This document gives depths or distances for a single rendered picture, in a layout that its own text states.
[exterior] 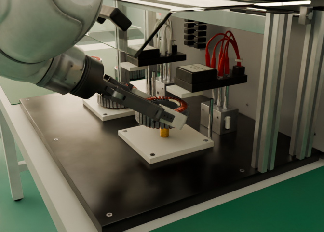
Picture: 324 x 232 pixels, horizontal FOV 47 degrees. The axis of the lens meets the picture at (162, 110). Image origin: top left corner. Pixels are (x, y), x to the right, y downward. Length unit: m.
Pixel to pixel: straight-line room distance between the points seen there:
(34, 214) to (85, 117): 1.09
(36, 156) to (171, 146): 0.29
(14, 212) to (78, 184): 1.36
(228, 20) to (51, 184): 0.44
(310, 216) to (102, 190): 0.34
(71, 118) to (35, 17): 0.53
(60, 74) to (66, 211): 0.22
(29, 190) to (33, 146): 1.30
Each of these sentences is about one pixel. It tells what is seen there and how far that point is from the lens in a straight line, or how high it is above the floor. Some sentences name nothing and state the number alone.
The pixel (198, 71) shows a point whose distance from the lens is 0.76.
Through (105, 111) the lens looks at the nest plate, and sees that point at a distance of 0.93.
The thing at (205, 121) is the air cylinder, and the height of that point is 0.78.
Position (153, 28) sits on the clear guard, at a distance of 0.50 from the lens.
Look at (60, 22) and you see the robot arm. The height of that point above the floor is 1.06.
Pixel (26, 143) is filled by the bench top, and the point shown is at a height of 0.75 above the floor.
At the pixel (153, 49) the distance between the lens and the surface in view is 0.96.
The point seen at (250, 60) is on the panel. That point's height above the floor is 0.91.
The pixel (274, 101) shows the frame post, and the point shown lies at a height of 0.91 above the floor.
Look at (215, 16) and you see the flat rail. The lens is 0.75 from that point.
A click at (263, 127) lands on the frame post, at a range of 0.67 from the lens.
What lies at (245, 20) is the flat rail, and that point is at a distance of 0.68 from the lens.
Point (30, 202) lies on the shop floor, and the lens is 2.06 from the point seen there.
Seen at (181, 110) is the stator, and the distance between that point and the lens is 0.73.
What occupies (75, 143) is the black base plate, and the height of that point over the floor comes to 0.77.
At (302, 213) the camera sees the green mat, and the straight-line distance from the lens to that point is 0.65.
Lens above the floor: 1.11
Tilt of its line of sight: 21 degrees down
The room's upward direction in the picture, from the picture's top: straight up
